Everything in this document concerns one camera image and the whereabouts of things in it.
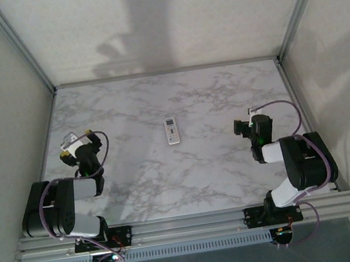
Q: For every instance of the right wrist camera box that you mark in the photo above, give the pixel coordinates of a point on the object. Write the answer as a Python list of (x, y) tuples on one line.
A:
[(251, 111)]

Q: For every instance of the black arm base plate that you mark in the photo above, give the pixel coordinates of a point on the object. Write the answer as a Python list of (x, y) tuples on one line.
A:
[(250, 218), (128, 238)]

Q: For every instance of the wide aluminium base rail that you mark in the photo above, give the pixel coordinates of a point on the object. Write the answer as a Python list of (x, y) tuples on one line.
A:
[(188, 227)]

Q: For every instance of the controller board with LED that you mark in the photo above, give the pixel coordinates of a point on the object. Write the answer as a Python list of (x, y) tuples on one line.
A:
[(114, 258), (282, 236)]

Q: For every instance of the beige remote control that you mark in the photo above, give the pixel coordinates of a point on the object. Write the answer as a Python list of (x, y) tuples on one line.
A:
[(173, 134)]

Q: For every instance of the aluminium side rail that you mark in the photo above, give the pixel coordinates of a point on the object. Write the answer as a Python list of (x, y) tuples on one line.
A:
[(45, 159), (292, 95)]

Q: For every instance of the thin aluminium frame rail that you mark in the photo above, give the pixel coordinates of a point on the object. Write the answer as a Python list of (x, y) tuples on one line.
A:
[(166, 71)]

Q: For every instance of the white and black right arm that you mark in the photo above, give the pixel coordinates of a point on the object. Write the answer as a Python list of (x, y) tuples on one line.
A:
[(310, 164)]

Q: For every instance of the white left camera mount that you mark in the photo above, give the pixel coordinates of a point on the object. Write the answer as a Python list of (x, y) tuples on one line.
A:
[(76, 148)]

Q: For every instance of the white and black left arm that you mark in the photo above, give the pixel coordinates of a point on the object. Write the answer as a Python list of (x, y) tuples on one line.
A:
[(59, 212)]

